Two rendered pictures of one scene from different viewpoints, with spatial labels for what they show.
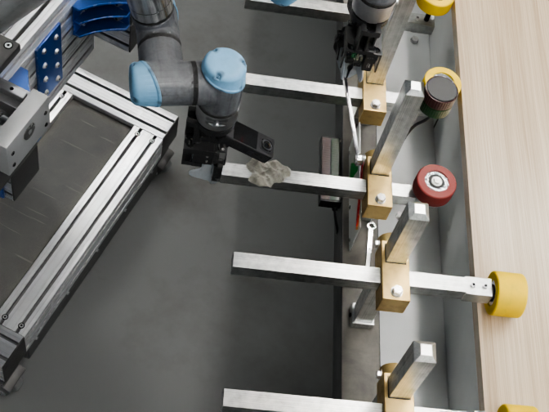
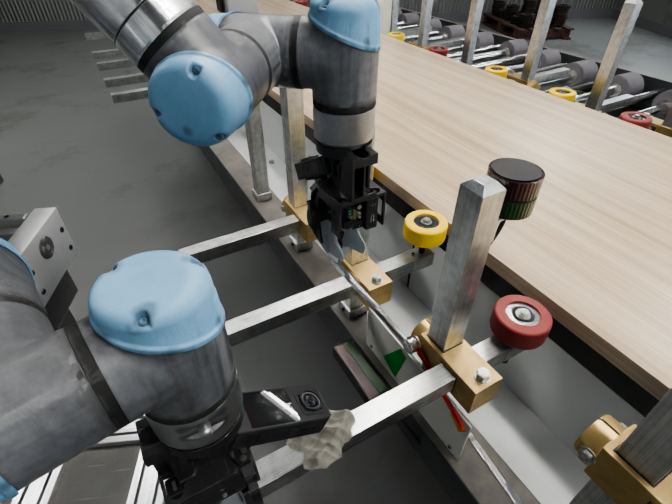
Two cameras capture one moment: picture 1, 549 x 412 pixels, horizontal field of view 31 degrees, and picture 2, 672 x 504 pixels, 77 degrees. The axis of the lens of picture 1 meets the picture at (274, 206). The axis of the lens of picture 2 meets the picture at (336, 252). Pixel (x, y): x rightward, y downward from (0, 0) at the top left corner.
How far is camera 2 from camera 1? 1.41 m
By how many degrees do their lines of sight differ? 21
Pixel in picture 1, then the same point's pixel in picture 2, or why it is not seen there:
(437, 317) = (578, 468)
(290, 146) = (282, 374)
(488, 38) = (424, 177)
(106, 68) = not seen: hidden behind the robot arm
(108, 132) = (119, 461)
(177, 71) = (20, 369)
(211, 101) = (162, 393)
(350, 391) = not seen: outside the picture
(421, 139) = (406, 301)
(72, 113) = (75, 465)
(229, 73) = (168, 297)
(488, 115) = not seen: hidden behind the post
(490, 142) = (518, 248)
